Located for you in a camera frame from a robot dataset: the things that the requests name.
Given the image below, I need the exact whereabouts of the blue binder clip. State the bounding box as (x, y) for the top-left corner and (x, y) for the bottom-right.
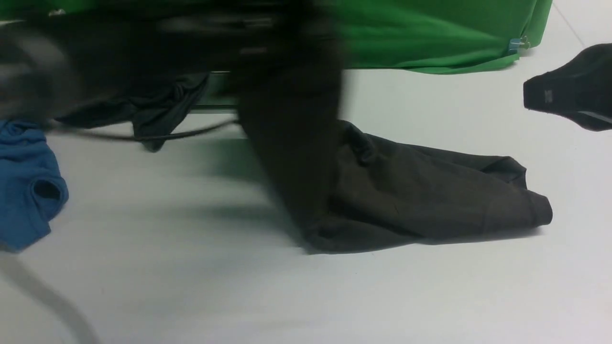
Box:
(507, 35), (531, 55)

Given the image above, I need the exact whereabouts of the green backdrop cloth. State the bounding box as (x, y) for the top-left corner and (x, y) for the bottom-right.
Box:
(0, 0), (553, 75)

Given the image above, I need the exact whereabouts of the blue crumpled garment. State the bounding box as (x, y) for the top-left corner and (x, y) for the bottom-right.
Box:
(0, 120), (69, 252)

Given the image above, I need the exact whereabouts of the dark gray long-sleeved shirt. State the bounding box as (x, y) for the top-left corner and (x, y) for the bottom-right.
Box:
(237, 43), (554, 255)

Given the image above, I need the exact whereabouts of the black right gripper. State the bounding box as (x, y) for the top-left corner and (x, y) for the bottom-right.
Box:
(523, 43), (612, 131)

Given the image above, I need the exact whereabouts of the dark teal crumpled garment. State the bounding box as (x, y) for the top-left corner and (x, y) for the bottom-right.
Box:
(57, 73), (208, 137)

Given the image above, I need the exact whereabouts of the metal table cable hatch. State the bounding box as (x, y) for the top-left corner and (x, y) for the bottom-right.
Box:
(191, 72), (236, 113)

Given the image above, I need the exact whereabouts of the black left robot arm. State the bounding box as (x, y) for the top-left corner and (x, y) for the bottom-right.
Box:
(1, 0), (344, 121)

